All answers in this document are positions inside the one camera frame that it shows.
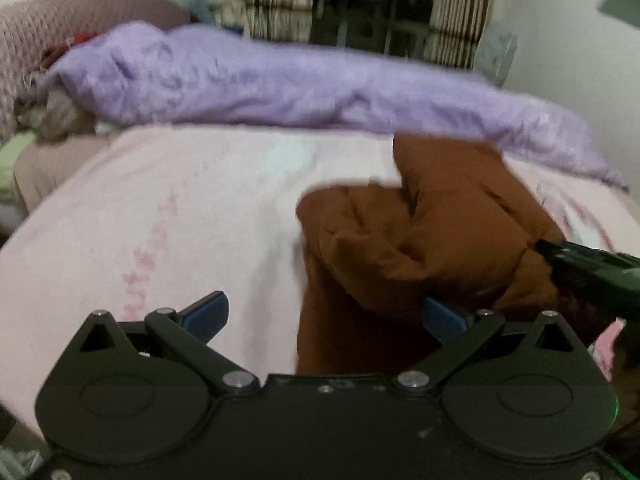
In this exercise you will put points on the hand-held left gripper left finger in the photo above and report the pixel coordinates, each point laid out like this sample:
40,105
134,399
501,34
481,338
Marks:
207,316

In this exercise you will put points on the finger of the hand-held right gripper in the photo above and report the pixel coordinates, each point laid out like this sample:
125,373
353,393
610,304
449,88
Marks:
560,257

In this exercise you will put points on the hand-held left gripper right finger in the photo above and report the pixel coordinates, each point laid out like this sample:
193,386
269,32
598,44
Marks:
442,321

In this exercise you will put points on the brown garment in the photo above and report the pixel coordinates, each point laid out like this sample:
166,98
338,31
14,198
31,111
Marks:
400,250

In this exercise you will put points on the pink bed sheet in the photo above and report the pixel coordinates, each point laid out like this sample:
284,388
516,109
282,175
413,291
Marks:
165,220

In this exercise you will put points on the purple blanket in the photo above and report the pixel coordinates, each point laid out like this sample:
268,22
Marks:
280,85

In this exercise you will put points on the light green cloth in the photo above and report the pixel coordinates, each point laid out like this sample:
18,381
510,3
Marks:
12,160

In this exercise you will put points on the grey brown plush toy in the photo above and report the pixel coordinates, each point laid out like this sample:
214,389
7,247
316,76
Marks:
55,112

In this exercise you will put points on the blue bundle of cloth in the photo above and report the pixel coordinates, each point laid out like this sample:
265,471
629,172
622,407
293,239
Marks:
220,5

